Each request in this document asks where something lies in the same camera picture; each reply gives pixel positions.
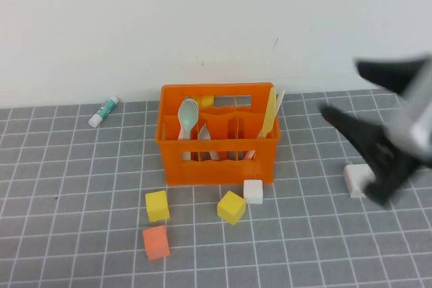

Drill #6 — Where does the white usb wall charger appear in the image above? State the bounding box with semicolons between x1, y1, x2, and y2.
343;163;377;199

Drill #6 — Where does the white foam cube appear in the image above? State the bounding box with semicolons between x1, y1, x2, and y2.
243;179;264;205

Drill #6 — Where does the white green glue stick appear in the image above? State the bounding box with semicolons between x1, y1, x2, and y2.
88;95;119;128

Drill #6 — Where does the yellow foam cube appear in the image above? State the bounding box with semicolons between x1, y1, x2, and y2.
144;190;171;224
217;190;246;226

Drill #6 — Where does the white plastic knife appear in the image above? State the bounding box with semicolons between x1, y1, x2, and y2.
244;88;286;161

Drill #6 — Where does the grey white-grid table mat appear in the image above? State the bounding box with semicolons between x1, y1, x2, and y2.
0;86;432;288

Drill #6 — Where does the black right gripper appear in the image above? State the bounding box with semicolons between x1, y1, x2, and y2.
320;54;427;205

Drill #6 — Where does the orange plastic crate cutlery holder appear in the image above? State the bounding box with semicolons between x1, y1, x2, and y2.
155;82;282;187

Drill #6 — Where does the orange foam cube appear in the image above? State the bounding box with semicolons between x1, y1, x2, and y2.
142;225;171;262

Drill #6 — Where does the yellow plastic knife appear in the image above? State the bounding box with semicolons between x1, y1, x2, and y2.
259;87;278;140

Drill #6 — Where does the grey plastic fork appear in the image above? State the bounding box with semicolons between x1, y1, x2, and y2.
197;124;221;161

